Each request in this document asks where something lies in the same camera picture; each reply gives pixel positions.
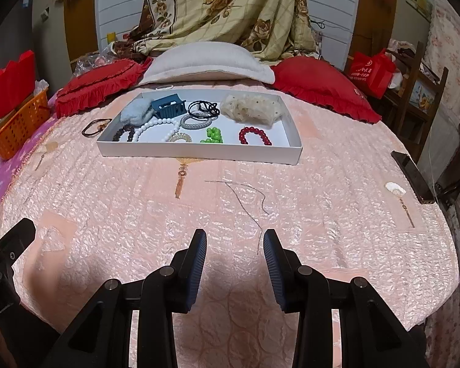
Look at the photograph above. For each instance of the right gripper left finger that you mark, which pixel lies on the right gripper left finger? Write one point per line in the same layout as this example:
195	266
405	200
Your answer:
188	265

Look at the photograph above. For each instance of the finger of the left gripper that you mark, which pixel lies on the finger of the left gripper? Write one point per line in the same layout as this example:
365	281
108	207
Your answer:
16	240

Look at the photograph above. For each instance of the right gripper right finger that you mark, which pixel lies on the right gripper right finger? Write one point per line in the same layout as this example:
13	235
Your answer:
282	265

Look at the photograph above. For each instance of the cream dotted scrunchie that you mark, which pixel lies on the cream dotted scrunchie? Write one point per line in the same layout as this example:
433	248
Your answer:
251	109

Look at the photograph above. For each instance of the light blue fluffy clip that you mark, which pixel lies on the light blue fluffy clip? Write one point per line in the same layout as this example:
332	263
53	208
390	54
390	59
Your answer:
138	112

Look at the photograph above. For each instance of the blue plastic hair claw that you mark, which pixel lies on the blue plastic hair claw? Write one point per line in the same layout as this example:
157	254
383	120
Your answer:
169	107

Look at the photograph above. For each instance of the pink quilted bedspread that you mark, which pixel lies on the pink quilted bedspread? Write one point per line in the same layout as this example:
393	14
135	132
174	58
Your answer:
101	217

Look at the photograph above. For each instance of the orange plastic basket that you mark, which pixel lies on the orange plastic basket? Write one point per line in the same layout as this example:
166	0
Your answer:
22	124

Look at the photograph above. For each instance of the white shallow cardboard box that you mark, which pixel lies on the white shallow cardboard box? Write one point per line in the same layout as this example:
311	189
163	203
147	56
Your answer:
285	147

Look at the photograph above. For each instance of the red box in basket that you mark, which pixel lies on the red box in basket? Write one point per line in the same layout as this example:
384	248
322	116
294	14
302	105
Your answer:
17	82

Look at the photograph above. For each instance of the dark phone on bed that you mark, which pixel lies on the dark phone on bed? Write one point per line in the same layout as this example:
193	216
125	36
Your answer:
416	180

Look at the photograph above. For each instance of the red frilled cushion left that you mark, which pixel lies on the red frilled cushion left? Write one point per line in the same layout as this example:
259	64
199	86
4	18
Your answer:
94	87

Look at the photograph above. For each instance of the red frilled cushion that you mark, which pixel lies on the red frilled cushion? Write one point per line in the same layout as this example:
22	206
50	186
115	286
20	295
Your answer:
94	87
317	82

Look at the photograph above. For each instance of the red frilled cushion right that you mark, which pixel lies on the red frilled cushion right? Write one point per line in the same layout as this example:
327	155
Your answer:
317	82

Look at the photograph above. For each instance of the white pillow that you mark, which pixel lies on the white pillow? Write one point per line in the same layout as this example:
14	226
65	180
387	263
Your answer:
206	61

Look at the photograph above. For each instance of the clear plastic bag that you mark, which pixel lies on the clear plastic bag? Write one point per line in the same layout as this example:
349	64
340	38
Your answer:
93	60

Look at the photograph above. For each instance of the red shopping bag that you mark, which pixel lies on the red shopping bag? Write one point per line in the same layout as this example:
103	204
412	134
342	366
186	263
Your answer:
371	74

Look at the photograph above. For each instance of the floral beige quilt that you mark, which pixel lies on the floral beige quilt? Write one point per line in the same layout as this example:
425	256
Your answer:
272	30

